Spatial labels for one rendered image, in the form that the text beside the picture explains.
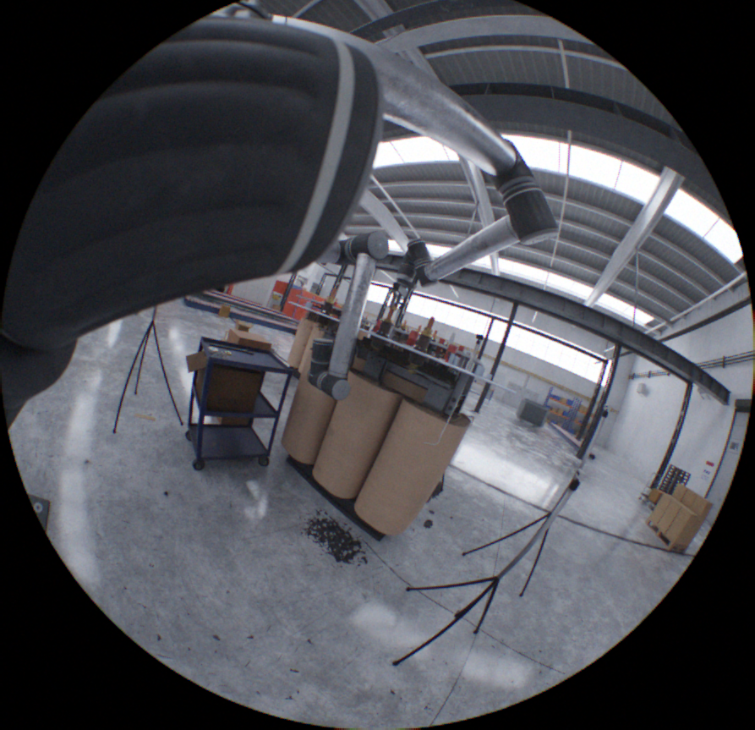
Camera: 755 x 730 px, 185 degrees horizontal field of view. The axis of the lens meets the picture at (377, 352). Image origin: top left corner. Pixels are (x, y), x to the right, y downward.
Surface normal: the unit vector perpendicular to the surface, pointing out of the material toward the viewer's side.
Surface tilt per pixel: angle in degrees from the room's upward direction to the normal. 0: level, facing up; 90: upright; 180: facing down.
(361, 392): 90
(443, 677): 0
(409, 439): 90
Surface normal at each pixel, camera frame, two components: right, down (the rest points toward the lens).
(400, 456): -0.52, -0.14
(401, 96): 0.40, 0.92
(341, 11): -0.41, 0.91
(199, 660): 0.36, -0.93
